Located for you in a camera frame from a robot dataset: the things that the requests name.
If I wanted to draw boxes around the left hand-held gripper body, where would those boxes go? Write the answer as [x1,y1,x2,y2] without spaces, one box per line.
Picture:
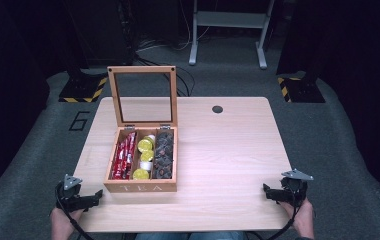
[55,173,90,213]

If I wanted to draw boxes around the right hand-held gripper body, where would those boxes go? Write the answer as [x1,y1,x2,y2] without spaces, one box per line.
[280,168,315,207]

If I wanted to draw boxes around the person's left hand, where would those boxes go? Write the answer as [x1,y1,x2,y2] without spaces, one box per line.
[50,207,85,240]

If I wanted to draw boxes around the person's right hand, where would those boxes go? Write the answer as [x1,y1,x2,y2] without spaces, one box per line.
[279,197,316,240]

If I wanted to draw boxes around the red sachet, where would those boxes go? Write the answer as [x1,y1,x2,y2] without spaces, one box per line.
[126,131,138,169]
[111,139,126,180]
[119,134,133,180]

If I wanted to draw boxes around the wooden box with windowed lid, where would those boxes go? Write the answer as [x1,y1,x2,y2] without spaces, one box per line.
[103,65,179,194]

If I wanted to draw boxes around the yellow lid capsule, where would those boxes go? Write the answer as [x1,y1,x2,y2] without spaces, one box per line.
[140,149,155,163]
[132,168,151,181]
[137,138,154,154]

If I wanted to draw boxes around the pile of dark capsules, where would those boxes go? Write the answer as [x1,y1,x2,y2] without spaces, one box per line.
[152,130,175,180]

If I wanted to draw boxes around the black yellow striped stand base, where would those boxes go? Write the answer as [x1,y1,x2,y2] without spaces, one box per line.
[58,73,108,104]
[276,73,326,104]

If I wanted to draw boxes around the white metal stand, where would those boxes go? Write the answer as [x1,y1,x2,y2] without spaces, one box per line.
[188,0,276,70]

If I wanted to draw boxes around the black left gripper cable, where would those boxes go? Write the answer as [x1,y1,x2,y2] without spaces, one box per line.
[55,184,94,240]

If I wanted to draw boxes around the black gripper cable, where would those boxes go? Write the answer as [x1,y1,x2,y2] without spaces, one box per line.
[55,184,94,240]
[266,205,302,240]

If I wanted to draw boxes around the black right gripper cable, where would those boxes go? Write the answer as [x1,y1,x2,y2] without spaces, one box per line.
[266,205,302,240]

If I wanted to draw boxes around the black floor cables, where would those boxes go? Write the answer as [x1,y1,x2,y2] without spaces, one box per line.
[134,53,196,98]

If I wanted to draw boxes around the white floor cables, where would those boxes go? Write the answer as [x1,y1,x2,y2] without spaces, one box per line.
[137,0,211,53]

